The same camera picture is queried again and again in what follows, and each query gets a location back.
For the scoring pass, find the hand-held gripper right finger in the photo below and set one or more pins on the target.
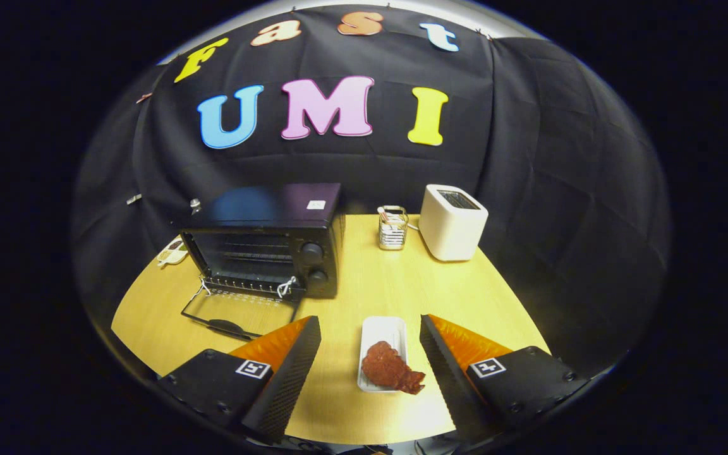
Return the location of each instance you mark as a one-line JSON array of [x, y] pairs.
[[449, 379]]

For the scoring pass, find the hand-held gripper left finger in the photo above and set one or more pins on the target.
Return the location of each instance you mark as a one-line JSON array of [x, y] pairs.
[[291, 379]]

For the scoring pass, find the red-brown meat slice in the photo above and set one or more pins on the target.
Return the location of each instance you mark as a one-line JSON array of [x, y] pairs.
[[386, 370]]

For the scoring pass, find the black toaster oven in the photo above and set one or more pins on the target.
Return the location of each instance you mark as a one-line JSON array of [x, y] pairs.
[[263, 208]]

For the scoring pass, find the white bread toaster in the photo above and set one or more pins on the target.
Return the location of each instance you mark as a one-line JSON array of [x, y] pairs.
[[452, 230]]

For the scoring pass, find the white rectangular plate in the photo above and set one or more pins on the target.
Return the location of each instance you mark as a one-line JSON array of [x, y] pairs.
[[383, 328]]

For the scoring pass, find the white divided dish with beans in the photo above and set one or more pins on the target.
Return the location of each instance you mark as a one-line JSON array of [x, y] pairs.
[[173, 253]]

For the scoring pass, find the clear plastic bottle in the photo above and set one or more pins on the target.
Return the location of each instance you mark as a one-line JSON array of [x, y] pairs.
[[195, 205]]

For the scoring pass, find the silver clip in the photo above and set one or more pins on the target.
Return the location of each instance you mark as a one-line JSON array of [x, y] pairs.
[[134, 199]]

